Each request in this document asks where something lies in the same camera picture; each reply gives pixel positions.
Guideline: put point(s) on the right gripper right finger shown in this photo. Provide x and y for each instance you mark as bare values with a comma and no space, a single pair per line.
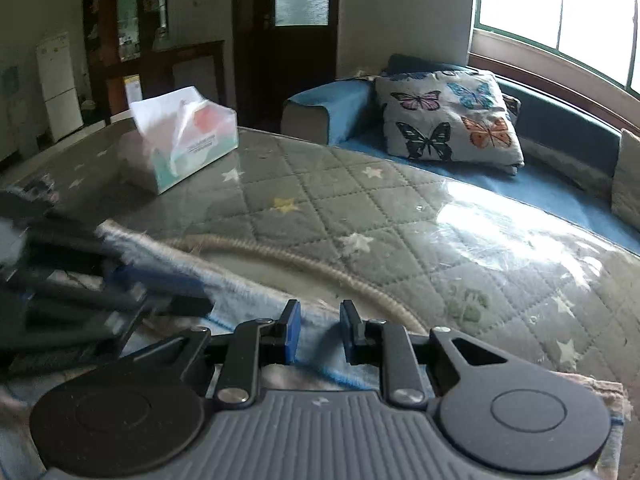
496,409

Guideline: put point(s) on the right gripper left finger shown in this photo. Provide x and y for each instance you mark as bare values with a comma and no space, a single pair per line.
141,411

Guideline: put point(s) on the striped blue beige garment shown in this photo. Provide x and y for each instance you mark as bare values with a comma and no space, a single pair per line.
319,360

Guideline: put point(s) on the quilted star table cover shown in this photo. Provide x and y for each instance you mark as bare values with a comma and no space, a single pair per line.
287,213

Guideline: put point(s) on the white tissue box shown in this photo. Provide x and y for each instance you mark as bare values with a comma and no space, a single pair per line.
175,135

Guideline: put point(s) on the grey plain cushion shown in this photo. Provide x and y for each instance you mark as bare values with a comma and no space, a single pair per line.
626,180

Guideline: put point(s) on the white refrigerator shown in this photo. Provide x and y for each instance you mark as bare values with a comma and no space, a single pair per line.
58,86

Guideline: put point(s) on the blue sofa bench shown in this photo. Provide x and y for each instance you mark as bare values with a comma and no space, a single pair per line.
569,156

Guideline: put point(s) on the dark wooden cabinet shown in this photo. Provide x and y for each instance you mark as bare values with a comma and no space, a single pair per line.
126,38

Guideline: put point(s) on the butterfly print pillow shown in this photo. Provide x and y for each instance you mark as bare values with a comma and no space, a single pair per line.
448,116

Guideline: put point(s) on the dark wooden door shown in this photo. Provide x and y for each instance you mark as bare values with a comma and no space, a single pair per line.
280,48

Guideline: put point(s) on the window with green frame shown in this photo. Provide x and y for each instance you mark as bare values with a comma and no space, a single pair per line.
599,35

